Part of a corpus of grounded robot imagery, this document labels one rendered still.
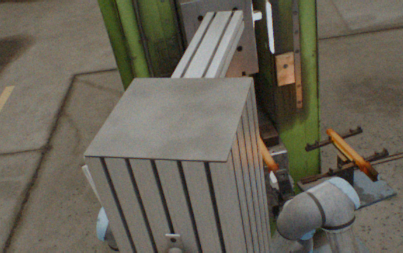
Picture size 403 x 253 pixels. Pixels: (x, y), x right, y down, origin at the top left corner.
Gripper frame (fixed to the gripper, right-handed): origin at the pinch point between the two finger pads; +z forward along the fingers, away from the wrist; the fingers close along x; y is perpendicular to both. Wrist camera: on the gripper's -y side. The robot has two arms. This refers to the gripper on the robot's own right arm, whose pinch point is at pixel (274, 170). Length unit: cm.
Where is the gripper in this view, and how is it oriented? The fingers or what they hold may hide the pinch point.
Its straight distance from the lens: 208.2
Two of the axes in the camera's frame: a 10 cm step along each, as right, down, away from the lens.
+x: 9.7, -2.5, 0.8
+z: -2.0, -5.2, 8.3
